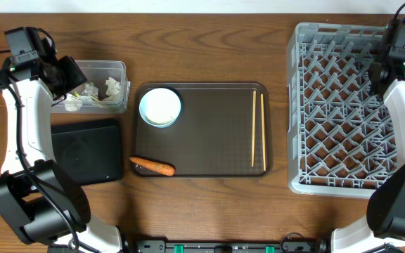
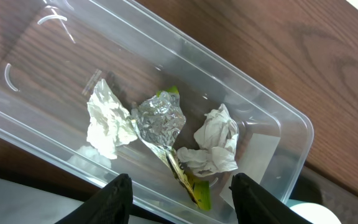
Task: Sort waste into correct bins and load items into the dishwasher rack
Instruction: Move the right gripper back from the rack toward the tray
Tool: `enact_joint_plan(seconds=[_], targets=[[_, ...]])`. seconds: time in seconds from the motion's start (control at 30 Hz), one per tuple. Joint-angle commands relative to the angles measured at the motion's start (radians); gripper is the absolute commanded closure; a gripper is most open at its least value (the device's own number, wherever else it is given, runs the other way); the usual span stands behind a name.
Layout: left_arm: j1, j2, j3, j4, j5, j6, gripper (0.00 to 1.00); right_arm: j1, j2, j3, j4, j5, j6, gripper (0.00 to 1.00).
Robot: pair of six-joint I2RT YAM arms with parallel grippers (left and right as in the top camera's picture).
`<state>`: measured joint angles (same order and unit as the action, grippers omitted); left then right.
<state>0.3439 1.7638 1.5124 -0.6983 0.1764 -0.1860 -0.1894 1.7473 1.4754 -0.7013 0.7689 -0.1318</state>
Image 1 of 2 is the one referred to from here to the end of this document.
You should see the yellow snack wrapper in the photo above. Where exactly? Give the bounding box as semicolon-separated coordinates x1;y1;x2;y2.
73;82;107;108

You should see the white paper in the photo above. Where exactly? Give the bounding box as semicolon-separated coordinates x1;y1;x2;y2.
63;93;83;112

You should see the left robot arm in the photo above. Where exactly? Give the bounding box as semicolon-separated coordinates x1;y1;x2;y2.
0;56;124;252

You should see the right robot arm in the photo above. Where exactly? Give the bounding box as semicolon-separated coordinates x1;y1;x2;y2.
330;62;405;252

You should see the clear plastic waste bin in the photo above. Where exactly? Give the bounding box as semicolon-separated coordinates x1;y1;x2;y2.
52;60;130;114

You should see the grey dishwasher rack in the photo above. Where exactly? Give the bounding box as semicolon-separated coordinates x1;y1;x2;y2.
287;22;398;198

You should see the crumpled white tissue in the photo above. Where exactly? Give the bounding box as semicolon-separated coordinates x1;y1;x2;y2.
103;77;121;102

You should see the light blue rice bowl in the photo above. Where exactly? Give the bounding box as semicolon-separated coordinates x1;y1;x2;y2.
139;88;181;128

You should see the right wooden chopstick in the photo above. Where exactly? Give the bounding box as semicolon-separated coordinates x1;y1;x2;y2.
260;93;266;171

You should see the orange carrot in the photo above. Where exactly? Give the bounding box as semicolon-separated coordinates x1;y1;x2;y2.
129;157;176;176

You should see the brown serving tray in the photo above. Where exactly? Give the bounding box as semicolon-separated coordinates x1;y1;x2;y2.
134;82;273;178

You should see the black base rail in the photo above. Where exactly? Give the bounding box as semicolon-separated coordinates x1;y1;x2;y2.
122;240;328;253

